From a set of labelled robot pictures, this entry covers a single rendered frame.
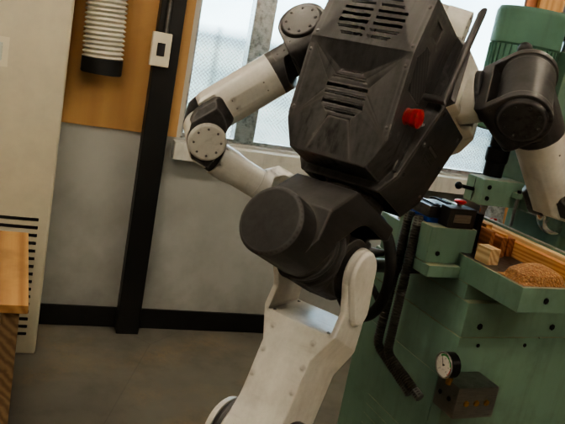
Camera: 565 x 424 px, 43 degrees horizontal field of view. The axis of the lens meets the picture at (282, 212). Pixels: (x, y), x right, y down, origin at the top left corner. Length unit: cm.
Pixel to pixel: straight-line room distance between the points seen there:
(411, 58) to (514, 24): 78
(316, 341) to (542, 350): 89
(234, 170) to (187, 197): 163
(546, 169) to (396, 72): 34
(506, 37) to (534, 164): 64
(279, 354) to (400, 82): 51
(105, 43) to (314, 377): 179
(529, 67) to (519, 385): 99
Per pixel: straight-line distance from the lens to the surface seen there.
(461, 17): 141
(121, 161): 304
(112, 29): 278
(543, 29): 191
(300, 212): 108
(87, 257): 314
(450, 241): 178
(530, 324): 194
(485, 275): 174
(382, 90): 116
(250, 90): 144
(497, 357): 191
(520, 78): 124
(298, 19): 143
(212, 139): 143
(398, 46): 118
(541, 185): 136
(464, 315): 179
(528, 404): 206
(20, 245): 250
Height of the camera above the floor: 131
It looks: 13 degrees down
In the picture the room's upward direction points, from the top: 11 degrees clockwise
